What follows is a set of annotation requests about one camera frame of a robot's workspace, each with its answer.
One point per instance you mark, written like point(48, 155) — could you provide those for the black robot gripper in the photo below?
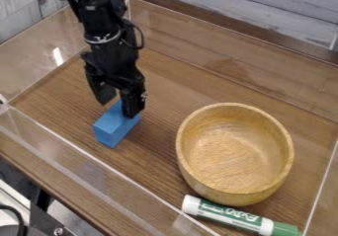
point(110, 69)

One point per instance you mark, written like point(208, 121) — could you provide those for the blue foam block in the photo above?
point(112, 126)

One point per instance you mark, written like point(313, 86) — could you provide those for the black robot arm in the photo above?
point(102, 16)

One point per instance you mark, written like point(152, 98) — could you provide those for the brown wooden bowl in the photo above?
point(233, 153)

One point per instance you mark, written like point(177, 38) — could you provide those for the clear acrylic tray walls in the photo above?
point(201, 59)

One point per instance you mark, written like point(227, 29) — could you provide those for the green white dry-erase marker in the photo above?
point(231, 216)

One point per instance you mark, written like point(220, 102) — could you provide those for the black metal bracket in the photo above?
point(44, 225)

